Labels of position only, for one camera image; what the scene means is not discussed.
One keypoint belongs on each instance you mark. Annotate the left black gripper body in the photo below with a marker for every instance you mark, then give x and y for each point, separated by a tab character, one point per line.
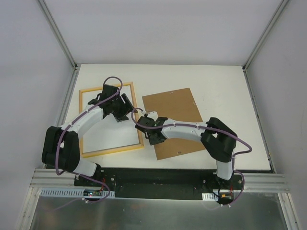
123	105

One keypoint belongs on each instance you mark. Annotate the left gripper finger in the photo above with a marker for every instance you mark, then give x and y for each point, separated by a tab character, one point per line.
121	119
127	103

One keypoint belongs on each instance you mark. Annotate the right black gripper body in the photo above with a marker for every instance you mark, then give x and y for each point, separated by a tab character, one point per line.
144	123

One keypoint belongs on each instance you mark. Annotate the brown backing board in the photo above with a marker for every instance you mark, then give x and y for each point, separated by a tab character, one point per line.
177	105

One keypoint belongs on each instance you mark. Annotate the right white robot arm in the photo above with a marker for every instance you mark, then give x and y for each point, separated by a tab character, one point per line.
217	138

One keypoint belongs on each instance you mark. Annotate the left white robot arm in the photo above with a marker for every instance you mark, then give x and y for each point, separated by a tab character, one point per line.
61	146

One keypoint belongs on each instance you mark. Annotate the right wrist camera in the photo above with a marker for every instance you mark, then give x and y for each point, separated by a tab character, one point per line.
151	114

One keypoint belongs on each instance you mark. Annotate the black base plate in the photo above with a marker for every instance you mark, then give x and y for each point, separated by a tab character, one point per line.
173	192

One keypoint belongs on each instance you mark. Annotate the right white cable duct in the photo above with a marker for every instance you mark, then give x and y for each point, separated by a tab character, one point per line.
209	197

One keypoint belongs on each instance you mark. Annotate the white cable duct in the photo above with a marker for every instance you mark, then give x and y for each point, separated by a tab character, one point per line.
209	197
76	193

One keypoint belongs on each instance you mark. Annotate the left white cable duct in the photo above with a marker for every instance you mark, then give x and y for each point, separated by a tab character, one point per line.
76	193

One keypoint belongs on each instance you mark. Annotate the aluminium front rail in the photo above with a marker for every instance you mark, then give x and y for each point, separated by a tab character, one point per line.
55	177

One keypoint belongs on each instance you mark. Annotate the left aluminium corner post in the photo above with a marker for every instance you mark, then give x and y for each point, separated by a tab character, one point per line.
56	32

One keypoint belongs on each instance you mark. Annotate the aluminium corner post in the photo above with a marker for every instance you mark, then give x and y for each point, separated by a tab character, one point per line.
56	32
266	32

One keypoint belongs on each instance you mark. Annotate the right aluminium corner post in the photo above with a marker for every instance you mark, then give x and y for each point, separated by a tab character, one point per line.
266	32

